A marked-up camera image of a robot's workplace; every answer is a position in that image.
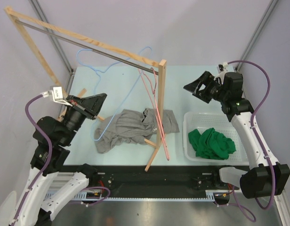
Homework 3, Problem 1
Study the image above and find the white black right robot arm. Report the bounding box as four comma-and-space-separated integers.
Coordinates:
183, 71, 290, 199

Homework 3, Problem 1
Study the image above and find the white slotted cable duct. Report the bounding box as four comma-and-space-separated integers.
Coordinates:
47, 190, 233, 202

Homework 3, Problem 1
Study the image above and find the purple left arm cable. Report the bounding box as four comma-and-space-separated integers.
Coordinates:
12, 94, 53, 223

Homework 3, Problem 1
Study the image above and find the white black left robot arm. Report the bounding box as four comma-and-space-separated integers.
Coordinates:
7, 92, 107, 226

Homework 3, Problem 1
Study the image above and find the wooden clothes rack frame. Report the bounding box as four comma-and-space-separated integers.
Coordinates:
4, 6, 170, 172

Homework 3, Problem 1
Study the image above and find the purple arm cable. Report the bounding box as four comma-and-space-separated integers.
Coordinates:
12, 94, 53, 223
226, 60, 277, 222

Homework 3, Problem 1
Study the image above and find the blue wire hanger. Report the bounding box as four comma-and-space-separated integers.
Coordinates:
76, 46, 153, 142

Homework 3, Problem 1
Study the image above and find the steel hanging rod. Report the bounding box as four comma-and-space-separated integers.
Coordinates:
16, 19, 159, 75

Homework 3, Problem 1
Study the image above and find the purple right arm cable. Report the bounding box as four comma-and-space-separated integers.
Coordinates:
226, 60, 277, 222

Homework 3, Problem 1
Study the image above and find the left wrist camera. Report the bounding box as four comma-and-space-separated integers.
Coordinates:
41, 86, 71, 106

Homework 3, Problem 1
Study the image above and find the green t shirt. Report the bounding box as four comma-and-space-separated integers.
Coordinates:
188, 128, 236, 160

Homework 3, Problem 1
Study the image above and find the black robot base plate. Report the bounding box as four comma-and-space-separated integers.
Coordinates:
78, 165, 233, 205

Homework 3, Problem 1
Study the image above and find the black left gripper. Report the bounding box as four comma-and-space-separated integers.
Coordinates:
60, 92, 108, 145

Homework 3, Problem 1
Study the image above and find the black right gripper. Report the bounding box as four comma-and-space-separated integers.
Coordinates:
184, 71, 228, 104

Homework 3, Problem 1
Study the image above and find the white perforated plastic basket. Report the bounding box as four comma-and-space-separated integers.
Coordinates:
183, 112, 249, 166

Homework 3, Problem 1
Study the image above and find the grey adidas t shirt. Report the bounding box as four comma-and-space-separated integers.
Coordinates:
93, 107, 180, 155

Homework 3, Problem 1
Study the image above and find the pink wire hanger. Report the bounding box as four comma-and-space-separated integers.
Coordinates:
138, 69, 170, 161

